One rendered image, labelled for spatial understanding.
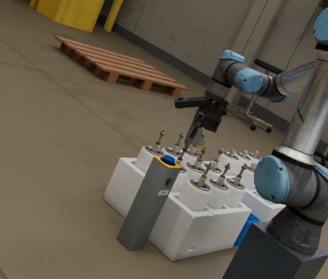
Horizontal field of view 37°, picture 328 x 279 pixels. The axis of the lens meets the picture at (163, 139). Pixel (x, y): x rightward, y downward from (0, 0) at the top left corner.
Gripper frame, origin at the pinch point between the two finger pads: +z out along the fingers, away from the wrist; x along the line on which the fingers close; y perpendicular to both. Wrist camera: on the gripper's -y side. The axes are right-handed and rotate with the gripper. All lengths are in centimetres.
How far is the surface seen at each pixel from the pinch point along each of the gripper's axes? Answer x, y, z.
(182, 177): -3.7, 3.7, 10.7
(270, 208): 22, 47, 17
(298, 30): 369, 110, -66
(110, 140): 77, -25, 34
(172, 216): -13.8, 4.5, 21.1
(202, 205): -11.7, 12.3, 14.2
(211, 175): 12.9, 15.9, 10.7
